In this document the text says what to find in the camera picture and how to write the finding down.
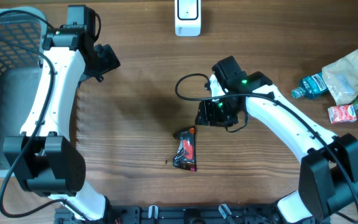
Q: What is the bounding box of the clear bag with printed card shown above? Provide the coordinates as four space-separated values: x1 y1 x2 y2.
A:
173 126 197 172

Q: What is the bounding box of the blue mouthwash bottle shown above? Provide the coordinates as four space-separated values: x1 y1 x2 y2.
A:
291 72 328 100

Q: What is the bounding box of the small red packet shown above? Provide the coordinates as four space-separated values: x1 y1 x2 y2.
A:
328 105 357 124

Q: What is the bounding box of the white box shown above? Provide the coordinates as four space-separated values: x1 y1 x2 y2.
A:
322 49 358 105

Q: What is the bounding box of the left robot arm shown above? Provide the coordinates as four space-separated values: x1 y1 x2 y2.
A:
3 5 120 223

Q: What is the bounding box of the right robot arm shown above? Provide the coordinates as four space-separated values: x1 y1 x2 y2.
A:
196 56 358 223

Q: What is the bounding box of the white barcode scanner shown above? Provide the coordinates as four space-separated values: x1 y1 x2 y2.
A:
174 0 201 37

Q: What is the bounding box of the grey plastic mesh basket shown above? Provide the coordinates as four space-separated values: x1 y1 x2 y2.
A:
0 6 47 178

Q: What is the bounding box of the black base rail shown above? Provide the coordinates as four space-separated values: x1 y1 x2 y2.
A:
53 203 331 224

